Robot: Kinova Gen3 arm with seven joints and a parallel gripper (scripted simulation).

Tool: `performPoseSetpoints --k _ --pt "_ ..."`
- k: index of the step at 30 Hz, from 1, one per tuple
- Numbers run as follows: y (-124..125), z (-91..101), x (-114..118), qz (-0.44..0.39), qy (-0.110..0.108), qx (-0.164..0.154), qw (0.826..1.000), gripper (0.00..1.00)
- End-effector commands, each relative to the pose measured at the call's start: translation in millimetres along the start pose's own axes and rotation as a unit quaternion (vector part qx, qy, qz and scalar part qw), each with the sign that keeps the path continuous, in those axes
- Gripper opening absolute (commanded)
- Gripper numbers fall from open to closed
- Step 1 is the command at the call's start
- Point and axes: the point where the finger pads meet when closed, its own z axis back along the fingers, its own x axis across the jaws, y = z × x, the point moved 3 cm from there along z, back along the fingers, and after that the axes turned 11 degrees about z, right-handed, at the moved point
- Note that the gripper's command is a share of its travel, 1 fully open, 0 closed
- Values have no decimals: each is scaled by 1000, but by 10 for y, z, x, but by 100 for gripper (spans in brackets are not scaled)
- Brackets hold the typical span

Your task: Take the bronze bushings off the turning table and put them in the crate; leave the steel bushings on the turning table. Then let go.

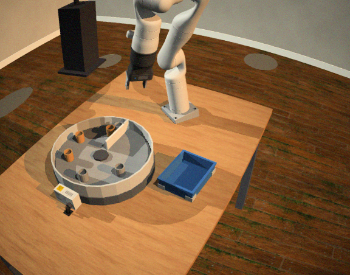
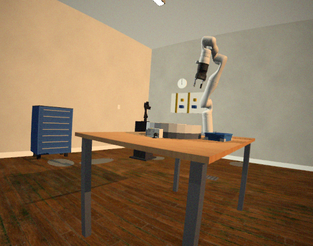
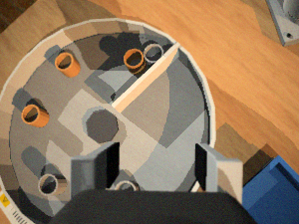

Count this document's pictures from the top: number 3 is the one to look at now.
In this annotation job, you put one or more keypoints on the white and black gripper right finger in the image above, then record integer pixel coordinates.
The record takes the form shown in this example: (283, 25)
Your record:
(216, 173)

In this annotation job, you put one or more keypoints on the grey metal ring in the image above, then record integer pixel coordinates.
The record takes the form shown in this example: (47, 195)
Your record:
(44, 184)
(122, 183)
(151, 50)

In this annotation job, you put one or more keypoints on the blue open-top crate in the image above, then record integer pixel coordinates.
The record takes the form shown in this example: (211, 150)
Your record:
(273, 198)

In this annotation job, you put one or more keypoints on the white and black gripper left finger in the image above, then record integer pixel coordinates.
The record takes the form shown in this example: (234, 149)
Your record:
(97, 170)

